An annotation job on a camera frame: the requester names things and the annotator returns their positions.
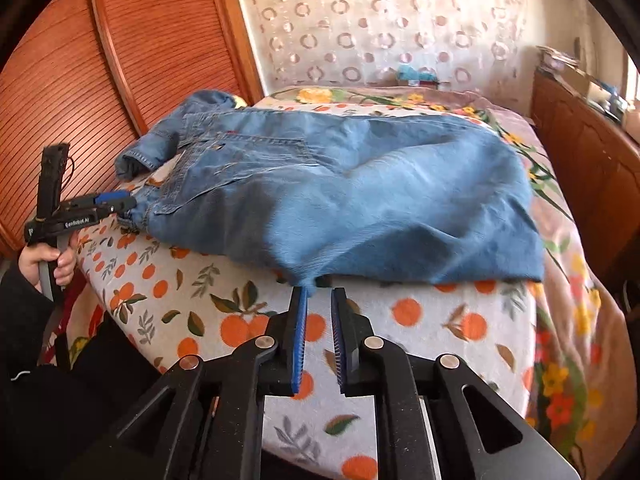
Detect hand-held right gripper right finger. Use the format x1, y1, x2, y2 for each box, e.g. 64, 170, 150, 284
330, 287, 581, 480

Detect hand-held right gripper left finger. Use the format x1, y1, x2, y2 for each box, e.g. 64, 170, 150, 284
65, 285, 310, 480

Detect blue denim pants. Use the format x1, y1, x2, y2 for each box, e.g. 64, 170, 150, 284
131, 110, 547, 288

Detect person's left forearm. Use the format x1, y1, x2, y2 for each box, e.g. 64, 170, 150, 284
0, 260, 68, 480

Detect person's left hand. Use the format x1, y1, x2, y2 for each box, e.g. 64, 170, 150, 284
19, 245, 77, 302

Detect folded denim jeans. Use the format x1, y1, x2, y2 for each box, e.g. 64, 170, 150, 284
114, 89, 241, 181

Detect orange fruit print bed sheet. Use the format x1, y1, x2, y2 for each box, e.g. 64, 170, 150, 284
65, 102, 538, 480

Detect wooden slatted headboard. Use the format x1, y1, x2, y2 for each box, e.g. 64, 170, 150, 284
0, 0, 266, 256

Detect floral blanket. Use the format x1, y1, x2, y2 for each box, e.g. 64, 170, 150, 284
37, 85, 626, 480

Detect blue bag in box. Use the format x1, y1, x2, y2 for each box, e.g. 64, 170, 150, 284
395, 64, 441, 88

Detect long wooden cabinet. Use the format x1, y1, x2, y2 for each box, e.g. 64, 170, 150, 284
530, 67, 640, 281

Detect circle pattern sheer curtain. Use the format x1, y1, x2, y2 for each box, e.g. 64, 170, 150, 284
232, 0, 531, 91

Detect open cardboard box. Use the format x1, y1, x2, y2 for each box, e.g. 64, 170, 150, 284
560, 65, 608, 98

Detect stack of papers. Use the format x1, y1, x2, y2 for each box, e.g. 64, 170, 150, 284
536, 45, 581, 73

